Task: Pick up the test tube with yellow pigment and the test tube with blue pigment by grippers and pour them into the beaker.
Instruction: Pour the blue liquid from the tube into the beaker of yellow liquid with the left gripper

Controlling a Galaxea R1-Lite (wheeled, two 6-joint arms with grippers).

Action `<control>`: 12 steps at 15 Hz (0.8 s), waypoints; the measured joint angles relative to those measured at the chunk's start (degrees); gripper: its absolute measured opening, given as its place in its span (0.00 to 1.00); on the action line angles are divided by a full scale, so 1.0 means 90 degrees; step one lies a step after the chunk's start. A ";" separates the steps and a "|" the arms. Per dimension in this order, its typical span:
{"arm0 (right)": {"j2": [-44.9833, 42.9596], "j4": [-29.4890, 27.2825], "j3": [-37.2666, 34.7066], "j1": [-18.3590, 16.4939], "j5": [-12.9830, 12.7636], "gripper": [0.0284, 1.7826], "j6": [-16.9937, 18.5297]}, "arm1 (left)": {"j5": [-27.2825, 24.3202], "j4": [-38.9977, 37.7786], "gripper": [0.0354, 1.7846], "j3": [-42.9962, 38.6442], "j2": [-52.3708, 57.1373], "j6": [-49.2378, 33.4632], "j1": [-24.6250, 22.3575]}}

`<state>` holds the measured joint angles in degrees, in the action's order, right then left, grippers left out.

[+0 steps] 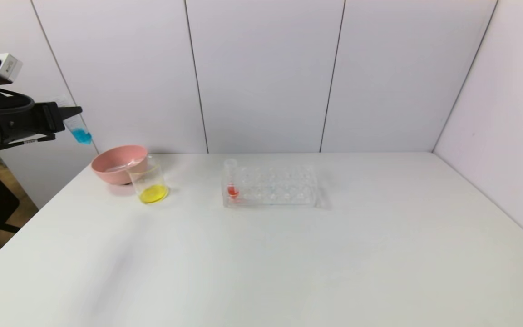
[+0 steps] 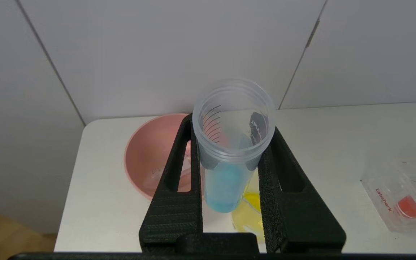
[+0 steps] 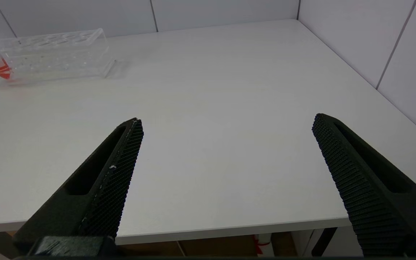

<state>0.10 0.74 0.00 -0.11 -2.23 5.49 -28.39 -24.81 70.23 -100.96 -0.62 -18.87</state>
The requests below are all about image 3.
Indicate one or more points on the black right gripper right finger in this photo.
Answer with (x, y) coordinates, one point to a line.
(370, 191)

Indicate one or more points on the white rolled paper with red ribbon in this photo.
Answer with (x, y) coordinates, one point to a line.
(264, 243)

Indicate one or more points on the black table frame bar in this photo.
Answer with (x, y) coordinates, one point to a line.
(323, 240)

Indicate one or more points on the clear plastic test tube rack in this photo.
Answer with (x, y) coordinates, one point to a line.
(49, 59)

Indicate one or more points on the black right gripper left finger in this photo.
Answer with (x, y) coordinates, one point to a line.
(99, 195)

